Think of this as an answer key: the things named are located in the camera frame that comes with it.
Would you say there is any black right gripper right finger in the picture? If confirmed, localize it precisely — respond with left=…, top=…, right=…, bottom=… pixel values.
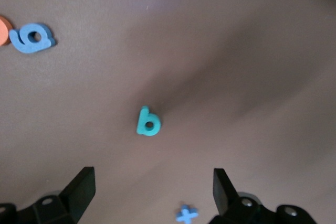
left=209, top=168, right=320, bottom=224

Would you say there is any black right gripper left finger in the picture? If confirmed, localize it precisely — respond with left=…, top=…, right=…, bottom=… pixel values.
left=0, top=166, right=96, bottom=224

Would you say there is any teal foam letter g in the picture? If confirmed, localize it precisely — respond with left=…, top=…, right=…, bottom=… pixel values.
left=135, top=105, right=162, bottom=137

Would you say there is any blue foam letter x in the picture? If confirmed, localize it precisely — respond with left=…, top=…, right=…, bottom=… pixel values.
left=175, top=204, right=200, bottom=224

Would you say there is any brown table cover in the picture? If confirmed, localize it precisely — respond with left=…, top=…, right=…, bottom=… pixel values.
left=0, top=0, right=336, bottom=224

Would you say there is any blue foam letter g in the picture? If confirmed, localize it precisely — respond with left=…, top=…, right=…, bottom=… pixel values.
left=9, top=23, right=56, bottom=54

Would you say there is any orange foam letter o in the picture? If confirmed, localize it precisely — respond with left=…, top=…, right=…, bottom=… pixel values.
left=0, top=15, right=14, bottom=47

